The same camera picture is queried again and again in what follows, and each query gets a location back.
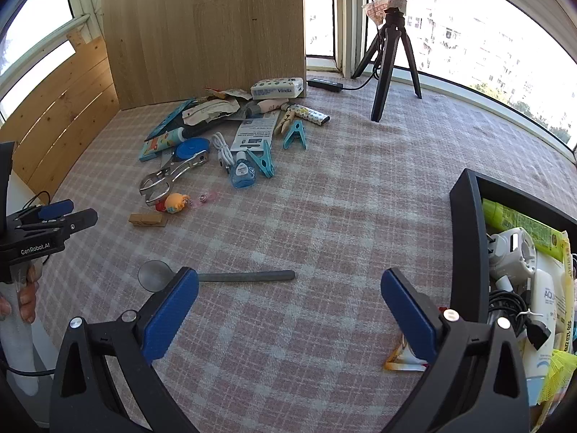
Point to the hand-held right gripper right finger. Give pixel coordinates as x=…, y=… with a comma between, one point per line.
x=408, y=320

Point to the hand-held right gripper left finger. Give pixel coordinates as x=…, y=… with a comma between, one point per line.
x=173, y=315

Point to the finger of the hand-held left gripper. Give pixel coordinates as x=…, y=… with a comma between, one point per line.
x=56, y=209
x=79, y=222

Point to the black container box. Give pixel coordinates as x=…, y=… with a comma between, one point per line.
x=469, y=243

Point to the blue round tape measure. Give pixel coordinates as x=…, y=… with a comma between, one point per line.
x=191, y=149

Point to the small clear water bottle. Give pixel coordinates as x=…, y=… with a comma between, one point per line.
x=242, y=172

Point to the person's left forearm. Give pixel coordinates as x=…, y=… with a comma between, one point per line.
x=18, y=352

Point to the person's left hand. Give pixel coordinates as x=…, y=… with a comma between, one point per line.
x=27, y=300

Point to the orange white sachet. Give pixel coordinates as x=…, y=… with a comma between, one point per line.
x=401, y=363

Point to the grey spoon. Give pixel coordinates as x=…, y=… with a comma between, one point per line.
x=252, y=275

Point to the wooden plank panel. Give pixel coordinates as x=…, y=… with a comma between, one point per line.
x=63, y=117

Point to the orange toy figure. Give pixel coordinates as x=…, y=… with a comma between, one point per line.
x=175, y=203

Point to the silver metal pliers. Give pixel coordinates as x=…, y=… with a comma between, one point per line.
x=167, y=176

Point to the orange fruit print tube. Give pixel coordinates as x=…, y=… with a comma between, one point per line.
x=164, y=142

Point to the white lotion bottle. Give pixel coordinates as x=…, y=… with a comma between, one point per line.
x=547, y=297

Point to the green packet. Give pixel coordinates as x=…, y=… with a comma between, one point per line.
x=514, y=221

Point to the yellow mesh bag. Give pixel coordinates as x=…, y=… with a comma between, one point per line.
x=559, y=374

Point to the yellow packet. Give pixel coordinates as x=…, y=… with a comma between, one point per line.
x=569, y=279

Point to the teal plastic clothespin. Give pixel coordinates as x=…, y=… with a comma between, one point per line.
x=295, y=136
x=261, y=160

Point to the printed packaging card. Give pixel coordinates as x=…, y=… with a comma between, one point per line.
x=254, y=133

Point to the pink tube grey cap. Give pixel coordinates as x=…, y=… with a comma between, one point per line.
x=266, y=106

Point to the large wooden clothespin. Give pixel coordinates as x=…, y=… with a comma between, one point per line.
x=285, y=121

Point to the printed white lighter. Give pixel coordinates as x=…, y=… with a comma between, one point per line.
x=311, y=115

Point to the light wooden board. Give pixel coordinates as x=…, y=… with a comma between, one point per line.
x=203, y=31

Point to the printed tissue pack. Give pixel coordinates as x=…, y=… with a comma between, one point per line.
x=277, y=88

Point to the black inline controller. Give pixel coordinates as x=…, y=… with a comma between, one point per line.
x=324, y=84

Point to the black tripod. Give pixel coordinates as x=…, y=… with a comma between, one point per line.
x=387, y=54

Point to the paper tape wad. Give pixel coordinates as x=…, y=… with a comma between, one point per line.
x=376, y=9

